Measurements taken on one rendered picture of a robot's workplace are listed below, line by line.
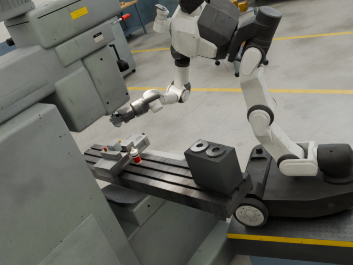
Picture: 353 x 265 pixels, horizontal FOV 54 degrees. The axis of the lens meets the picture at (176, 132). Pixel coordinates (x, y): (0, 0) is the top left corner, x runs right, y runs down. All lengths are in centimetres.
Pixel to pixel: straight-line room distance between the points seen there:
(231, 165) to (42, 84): 88
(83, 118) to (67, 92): 14
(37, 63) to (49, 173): 45
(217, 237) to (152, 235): 57
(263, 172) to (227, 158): 70
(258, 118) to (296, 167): 36
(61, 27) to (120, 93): 44
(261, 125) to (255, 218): 56
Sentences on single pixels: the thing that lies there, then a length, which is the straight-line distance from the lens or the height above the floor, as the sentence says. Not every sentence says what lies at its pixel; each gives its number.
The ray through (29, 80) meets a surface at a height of 166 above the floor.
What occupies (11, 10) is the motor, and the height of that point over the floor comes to 192.
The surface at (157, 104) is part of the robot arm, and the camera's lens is 193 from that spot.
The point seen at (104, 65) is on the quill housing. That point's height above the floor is 154.
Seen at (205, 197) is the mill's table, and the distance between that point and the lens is 165.
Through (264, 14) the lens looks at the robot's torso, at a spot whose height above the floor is 154.
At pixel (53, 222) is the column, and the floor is 115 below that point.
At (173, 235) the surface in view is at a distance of 220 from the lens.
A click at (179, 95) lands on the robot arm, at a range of 213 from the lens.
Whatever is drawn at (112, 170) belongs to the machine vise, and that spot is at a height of 97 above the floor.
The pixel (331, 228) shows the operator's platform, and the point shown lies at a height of 40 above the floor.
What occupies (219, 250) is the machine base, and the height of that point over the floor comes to 19.
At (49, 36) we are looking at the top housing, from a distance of 158.
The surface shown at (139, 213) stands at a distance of 193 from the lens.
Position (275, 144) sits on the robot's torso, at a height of 82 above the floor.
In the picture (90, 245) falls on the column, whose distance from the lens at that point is 169.
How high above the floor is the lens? 196
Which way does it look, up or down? 28 degrees down
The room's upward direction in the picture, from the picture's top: 20 degrees counter-clockwise
